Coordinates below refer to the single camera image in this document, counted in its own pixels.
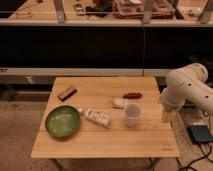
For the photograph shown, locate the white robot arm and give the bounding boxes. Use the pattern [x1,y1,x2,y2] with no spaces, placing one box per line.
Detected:
[160,63,213,115]

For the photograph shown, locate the green ceramic bowl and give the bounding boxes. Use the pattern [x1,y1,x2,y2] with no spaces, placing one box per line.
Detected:
[45,105,80,138]

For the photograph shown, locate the small white packet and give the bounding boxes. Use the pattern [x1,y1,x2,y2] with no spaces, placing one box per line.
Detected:
[112,98,128,109]

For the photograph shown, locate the brown oblong snack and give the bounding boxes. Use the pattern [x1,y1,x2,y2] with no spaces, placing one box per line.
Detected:
[123,92,142,99]

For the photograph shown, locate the brown rectangular block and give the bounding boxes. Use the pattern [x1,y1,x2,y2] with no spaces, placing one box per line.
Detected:
[58,86,77,101]

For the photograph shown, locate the wooden table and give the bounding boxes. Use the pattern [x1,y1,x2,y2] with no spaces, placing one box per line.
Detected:
[31,77,179,159]

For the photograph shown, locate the dark object on shelf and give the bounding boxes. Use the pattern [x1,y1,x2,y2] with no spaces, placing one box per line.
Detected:
[85,4,112,17]

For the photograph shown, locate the basket with items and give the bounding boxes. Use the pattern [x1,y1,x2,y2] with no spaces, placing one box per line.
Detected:
[112,0,175,19]

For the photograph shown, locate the black power box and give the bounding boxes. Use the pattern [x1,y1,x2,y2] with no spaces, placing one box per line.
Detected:
[187,125,213,144]

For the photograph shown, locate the black floor cable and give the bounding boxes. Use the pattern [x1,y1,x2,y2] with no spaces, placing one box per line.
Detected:
[175,143,213,171]

